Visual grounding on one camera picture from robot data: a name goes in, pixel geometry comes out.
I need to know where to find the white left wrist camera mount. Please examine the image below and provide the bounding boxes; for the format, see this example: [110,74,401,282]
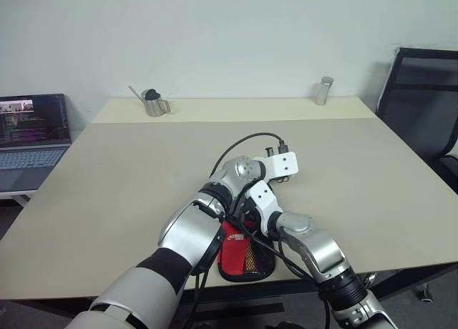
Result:
[262,151,299,182]

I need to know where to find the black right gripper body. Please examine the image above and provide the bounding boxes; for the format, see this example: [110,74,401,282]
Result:
[233,192,261,234]

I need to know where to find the steel cup with handle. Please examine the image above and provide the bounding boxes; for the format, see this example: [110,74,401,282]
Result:
[142,88,173,117]

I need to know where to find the white side table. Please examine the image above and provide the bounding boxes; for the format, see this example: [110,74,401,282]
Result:
[0,188,38,207]

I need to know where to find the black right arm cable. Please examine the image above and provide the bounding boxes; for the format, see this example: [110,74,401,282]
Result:
[234,214,333,329]

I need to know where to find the red and black mesh pouch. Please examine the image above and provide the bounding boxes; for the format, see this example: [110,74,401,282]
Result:
[215,218,277,283]

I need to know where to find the black mesh office chair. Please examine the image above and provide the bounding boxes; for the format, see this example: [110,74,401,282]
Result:
[374,46,458,198]

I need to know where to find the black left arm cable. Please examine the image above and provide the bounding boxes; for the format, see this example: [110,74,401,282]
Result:
[193,132,291,329]

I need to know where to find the steel shaker bottle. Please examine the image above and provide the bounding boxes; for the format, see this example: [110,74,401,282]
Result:
[313,76,336,106]

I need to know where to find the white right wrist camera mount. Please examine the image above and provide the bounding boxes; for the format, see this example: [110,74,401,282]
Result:
[247,180,284,237]

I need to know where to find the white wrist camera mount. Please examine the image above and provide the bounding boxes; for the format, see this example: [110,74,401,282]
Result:
[247,180,284,237]
[262,151,299,182]

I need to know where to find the thin metal rod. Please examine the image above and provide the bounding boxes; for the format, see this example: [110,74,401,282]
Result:
[127,85,146,102]

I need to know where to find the open laptop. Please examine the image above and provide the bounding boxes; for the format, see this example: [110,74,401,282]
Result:
[0,93,73,192]

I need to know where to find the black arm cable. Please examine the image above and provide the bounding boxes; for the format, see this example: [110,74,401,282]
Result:
[193,132,291,329]
[234,214,333,329]

